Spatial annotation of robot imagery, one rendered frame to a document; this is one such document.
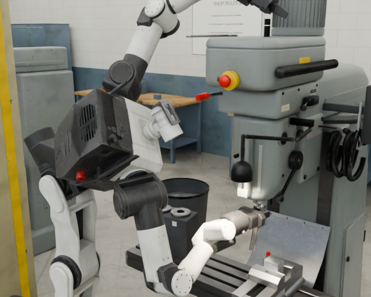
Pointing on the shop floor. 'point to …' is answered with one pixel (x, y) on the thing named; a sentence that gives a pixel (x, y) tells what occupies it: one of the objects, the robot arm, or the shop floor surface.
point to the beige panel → (6, 168)
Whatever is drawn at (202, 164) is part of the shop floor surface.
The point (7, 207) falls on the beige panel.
